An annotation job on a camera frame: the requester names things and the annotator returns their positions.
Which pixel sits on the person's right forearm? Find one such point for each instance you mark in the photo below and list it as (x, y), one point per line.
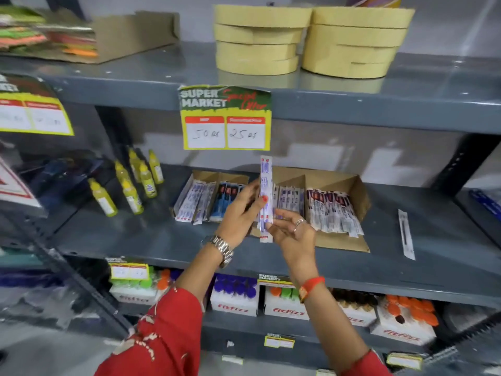
(332, 325)

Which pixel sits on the white box green capped bottles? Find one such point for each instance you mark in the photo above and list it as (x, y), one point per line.
(135, 291)

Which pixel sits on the green yellow price sign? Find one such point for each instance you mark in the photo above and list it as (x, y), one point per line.
(225, 117)
(31, 113)

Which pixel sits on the white blue toothbrush packet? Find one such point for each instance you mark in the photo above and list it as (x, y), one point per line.
(266, 174)

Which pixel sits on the white box orange green bottles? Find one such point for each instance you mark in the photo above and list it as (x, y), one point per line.
(283, 305)

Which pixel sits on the row of pale purple toothbrush packets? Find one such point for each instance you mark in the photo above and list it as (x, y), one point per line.
(289, 197)

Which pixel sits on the row of blue toothbrush packets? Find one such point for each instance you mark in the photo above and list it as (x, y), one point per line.
(227, 195)

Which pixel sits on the person's left forearm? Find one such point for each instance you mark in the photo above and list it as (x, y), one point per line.
(184, 301)

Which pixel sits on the person's left hand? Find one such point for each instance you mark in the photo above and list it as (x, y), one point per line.
(235, 223)

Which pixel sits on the silver metal wristwatch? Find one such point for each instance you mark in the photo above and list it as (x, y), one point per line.
(223, 248)

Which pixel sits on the pile of maroon toothbrush packets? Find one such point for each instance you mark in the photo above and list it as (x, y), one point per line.
(332, 211)

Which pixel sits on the stacks of tan round discs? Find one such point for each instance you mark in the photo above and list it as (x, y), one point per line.
(344, 43)

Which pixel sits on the red white triangle sign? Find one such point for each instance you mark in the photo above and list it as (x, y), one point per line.
(13, 187)

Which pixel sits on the small open cardboard display box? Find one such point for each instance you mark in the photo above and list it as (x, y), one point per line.
(203, 176)

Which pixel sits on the clear wrapped black pen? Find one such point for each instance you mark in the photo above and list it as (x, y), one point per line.
(406, 234)

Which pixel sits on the small yellow shelf price tag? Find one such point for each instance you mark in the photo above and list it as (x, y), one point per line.
(404, 361)
(129, 272)
(274, 280)
(278, 342)

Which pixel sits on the white box brown capped bottles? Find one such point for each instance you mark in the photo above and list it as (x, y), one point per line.
(358, 309)

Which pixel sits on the person's left thumb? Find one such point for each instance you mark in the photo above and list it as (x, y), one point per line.
(257, 204)

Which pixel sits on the white box orange capped bottles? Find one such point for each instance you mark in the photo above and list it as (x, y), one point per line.
(407, 323)

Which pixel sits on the row of white toothbrush packets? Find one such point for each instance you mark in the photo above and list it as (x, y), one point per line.
(193, 201)

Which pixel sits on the pile of dark blue packets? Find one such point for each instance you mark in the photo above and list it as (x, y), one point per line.
(66, 178)

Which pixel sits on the pile of colourful scrub pads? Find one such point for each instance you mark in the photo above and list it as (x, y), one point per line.
(27, 35)

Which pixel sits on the orange wristband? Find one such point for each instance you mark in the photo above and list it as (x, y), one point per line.
(311, 287)

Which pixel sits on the wide open cardboard display tray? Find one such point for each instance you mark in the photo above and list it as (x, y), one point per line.
(336, 178)

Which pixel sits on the grey metal shelf rack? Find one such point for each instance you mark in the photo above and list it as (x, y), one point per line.
(391, 93)

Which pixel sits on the person's right thumb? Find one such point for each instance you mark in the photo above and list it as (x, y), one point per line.
(276, 231)

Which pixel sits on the large brown cardboard box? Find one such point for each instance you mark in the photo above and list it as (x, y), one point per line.
(133, 33)

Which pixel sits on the person's right hand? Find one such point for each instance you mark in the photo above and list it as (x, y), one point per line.
(299, 246)

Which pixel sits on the group of yellow glue bottles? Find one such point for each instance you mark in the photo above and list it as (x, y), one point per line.
(132, 195)

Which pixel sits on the white box purple capped bottles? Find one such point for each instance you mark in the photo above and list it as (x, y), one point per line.
(235, 299)

